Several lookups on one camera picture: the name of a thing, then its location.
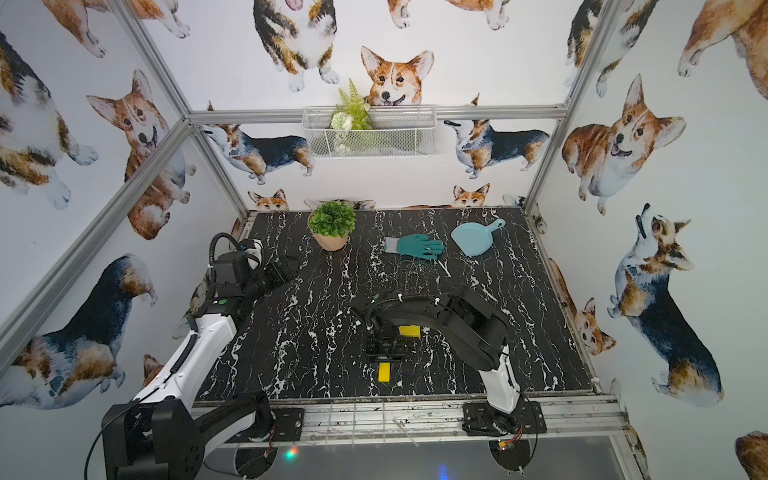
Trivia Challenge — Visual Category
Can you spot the green potted plant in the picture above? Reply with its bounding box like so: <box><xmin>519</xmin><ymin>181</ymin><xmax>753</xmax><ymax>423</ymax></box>
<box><xmin>308</xmin><ymin>201</ymin><xmax>356</xmax><ymax>252</ymax></box>

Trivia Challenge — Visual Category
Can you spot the fern and white flower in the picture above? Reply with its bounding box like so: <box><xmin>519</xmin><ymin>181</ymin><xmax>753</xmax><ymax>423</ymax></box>
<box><xmin>330</xmin><ymin>80</ymin><xmax>373</xmax><ymax>155</ymax></box>

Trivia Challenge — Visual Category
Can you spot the white wire basket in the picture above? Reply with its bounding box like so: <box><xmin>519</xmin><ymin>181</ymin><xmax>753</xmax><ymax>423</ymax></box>
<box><xmin>302</xmin><ymin>106</ymin><xmax>437</xmax><ymax>159</ymax></box>

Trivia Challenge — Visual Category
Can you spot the yellow long block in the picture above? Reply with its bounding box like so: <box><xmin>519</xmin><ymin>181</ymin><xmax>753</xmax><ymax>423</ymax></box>
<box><xmin>398</xmin><ymin>325</ymin><xmax>421</xmax><ymax>338</ymax></box>

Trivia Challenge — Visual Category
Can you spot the teal rubber glove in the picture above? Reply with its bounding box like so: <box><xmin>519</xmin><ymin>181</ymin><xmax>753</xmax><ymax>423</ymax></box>
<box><xmin>383</xmin><ymin>234</ymin><xmax>445</xmax><ymax>260</ymax></box>

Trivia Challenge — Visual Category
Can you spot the light blue dustpan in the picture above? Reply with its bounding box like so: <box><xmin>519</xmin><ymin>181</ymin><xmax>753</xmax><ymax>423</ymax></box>
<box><xmin>451</xmin><ymin>219</ymin><xmax>506</xmax><ymax>257</ymax></box>

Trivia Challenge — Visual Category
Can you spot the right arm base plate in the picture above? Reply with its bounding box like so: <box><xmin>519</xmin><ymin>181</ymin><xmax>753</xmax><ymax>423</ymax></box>
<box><xmin>460</xmin><ymin>401</ymin><xmax>548</xmax><ymax>437</ymax></box>

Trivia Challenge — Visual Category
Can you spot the small yellow block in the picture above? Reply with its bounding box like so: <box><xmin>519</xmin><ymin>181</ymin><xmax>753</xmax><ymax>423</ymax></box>
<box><xmin>378</xmin><ymin>362</ymin><xmax>391</xmax><ymax>383</ymax></box>

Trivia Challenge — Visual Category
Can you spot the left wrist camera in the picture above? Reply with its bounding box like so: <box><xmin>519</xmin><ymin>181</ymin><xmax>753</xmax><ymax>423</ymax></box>
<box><xmin>240</xmin><ymin>239</ymin><xmax>263</xmax><ymax>270</ymax></box>

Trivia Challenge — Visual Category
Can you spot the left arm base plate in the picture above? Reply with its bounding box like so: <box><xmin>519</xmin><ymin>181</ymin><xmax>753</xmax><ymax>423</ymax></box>
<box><xmin>268</xmin><ymin>407</ymin><xmax>306</xmax><ymax>443</ymax></box>

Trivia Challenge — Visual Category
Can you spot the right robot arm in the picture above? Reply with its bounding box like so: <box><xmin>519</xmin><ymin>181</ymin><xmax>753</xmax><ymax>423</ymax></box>
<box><xmin>351</xmin><ymin>288</ymin><xmax>524</xmax><ymax>438</ymax></box>

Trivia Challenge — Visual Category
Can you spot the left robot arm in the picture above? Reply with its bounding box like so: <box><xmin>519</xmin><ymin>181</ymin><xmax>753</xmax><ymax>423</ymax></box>
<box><xmin>97</xmin><ymin>250</ymin><xmax>299</xmax><ymax>479</ymax></box>

